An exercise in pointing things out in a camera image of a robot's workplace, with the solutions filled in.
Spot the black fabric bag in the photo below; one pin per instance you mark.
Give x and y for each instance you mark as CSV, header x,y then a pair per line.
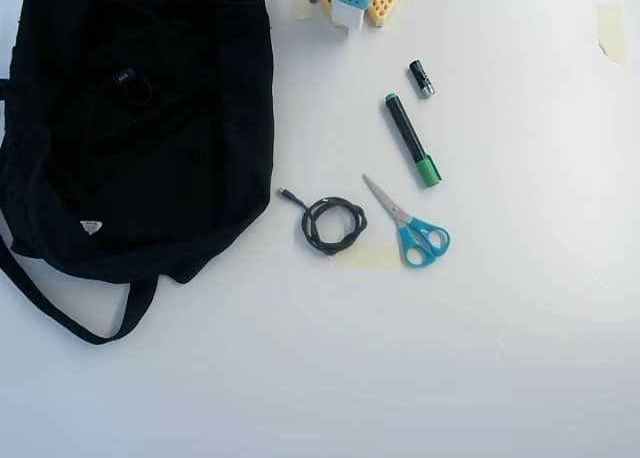
x,y
125,203

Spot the small black battery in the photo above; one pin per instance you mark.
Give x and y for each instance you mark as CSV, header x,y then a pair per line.
x,y
421,78

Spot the black marker green cap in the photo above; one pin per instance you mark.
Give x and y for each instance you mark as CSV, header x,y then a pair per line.
x,y
407,133

